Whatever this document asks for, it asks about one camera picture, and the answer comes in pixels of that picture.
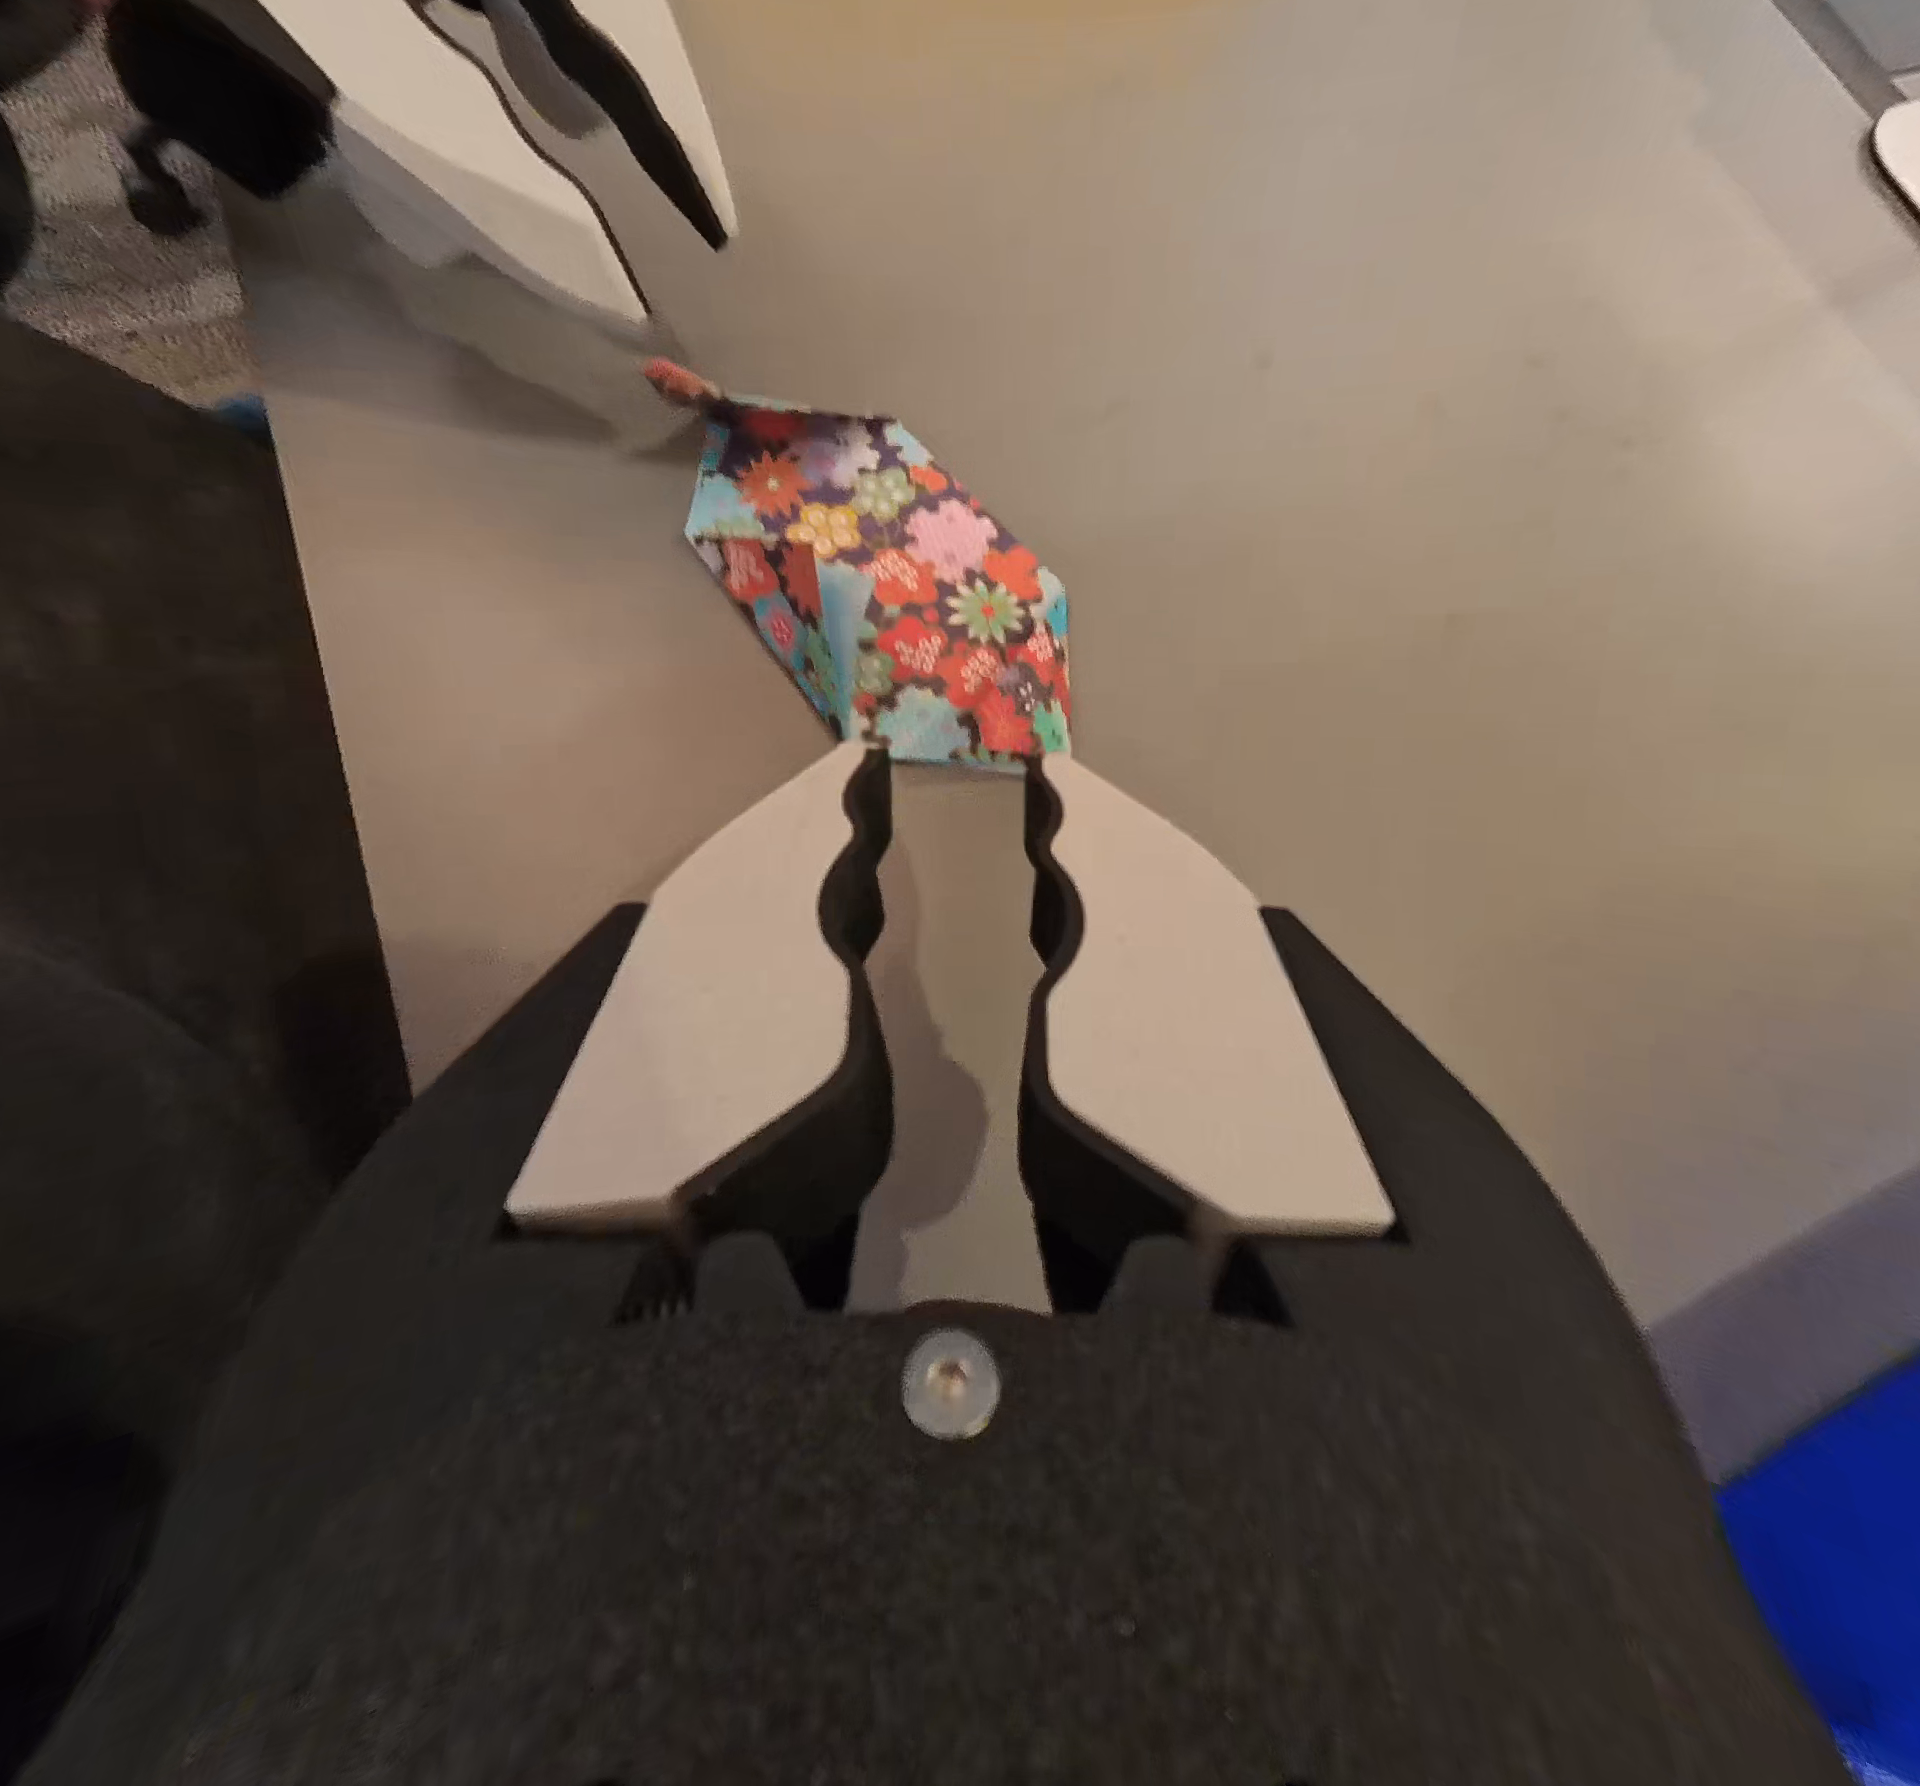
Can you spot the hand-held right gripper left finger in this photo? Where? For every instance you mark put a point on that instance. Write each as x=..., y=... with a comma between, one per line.
x=689, y=1064

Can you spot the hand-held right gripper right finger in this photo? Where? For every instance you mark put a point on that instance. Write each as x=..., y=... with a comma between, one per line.
x=1199, y=1064

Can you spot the floral origami paper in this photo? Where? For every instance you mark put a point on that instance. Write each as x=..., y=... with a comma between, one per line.
x=930, y=572

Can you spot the person's dark trousers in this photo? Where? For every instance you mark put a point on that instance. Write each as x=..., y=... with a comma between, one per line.
x=136, y=841

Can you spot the blue plastic bin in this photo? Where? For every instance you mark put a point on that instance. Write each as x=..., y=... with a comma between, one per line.
x=1833, y=1592

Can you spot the white rounded board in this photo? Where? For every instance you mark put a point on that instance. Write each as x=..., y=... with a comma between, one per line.
x=1899, y=160

